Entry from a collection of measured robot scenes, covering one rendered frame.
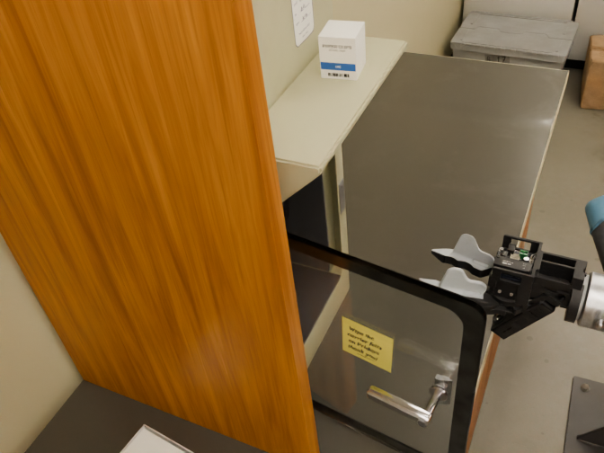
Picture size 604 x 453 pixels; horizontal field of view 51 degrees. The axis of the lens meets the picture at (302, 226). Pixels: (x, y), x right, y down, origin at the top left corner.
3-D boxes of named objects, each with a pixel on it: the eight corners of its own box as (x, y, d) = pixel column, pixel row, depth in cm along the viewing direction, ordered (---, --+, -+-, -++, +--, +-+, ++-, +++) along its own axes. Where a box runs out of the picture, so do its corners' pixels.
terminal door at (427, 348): (294, 394, 109) (262, 222, 82) (461, 479, 95) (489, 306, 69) (291, 397, 109) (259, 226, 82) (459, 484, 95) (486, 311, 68)
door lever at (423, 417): (383, 372, 87) (383, 361, 86) (448, 402, 83) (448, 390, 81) (364, 402, 84) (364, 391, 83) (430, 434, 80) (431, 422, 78)
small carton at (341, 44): (321, 77, 85) (317, 36, 81) (331, 60, 88) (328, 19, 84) (357, 81, 84) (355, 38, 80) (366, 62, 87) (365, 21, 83)
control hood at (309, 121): (244, 215, 81) (230, 151, 74) (339, 90, 102) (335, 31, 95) (325, 235, 77) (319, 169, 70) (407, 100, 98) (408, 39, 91)
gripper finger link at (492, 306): (454, 278, 90) (517, 283, 88) (453, 286, 91) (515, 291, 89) (453, 302, 87) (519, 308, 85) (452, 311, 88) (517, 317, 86)
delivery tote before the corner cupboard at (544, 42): (445, 94, 362) (449, 41, 340) (466, 61, 389) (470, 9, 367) (555, 112, 338) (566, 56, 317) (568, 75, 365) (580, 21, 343)
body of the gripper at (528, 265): (500, 231, 88) (591, 252, 84) (492, 273, 94) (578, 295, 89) (487, 267, 83) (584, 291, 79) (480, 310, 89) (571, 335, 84)
